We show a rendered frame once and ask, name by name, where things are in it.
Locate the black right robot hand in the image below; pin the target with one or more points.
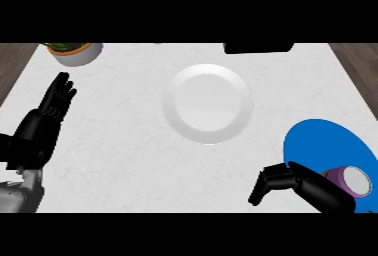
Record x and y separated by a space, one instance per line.
308 188

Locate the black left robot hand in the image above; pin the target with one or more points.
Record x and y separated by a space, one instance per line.
38 126

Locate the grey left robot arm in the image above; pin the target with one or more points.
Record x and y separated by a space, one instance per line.
19 193

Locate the purple can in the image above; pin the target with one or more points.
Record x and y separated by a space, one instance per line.
351 181

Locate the blue round plate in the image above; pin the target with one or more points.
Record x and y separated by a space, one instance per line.
326 146

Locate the white oval plate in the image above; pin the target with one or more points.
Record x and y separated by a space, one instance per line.
208 104

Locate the potted plant in white pot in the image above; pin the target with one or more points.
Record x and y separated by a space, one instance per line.
75 53

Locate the black appliance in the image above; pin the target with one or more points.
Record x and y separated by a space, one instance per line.
259 47

